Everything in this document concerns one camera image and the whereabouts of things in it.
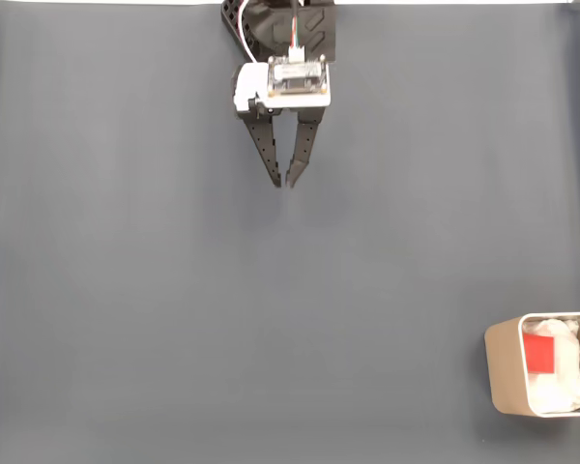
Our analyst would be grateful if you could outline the red cube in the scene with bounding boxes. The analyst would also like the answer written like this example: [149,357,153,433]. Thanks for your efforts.
[522,333,556,375]

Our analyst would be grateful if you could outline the beige rounded box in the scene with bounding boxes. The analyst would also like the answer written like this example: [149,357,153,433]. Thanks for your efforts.
[483,311,580,418]

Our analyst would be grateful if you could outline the dark blue-grey mat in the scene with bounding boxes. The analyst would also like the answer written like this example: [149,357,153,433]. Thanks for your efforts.
[0,3,580,464]

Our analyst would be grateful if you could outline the white crumpled cloth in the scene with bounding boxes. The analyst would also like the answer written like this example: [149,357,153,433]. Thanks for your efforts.
[521,317,580,415]

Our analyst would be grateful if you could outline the white camera board mount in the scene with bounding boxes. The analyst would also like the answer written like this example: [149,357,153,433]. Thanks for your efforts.
[232,54,332,113]

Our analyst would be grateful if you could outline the white red servo cable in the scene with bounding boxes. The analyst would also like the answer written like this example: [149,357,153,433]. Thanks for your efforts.
[238,0,261,65]

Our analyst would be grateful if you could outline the black camera cable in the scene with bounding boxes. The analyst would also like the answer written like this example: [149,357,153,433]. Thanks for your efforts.
[287,0,307,63]

